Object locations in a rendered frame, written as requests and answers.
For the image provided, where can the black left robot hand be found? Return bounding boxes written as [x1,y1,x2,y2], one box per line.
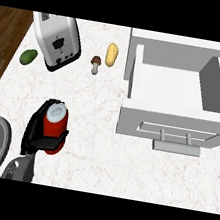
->
[18,94,75,163]

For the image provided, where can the red can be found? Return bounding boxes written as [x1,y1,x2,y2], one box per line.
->
[37,100,72,158]

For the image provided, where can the white drawer front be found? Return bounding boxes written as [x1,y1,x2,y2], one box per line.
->
[113,104,220,162]

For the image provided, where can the white open drawer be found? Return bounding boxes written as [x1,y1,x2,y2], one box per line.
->
[124,42,220,123]

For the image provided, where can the green avocado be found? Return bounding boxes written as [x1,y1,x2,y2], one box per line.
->
[17,47,40,68]

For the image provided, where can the brown mushroom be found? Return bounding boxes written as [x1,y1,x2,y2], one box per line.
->
[89,54,104,77]

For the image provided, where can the silver toaster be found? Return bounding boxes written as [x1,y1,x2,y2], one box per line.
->
[23,11,87,77]

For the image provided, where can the yellow potato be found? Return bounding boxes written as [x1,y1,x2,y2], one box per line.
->
[103,42,121,69]

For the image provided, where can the white cabinet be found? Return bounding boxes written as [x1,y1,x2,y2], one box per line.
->
[122,27,220,98]

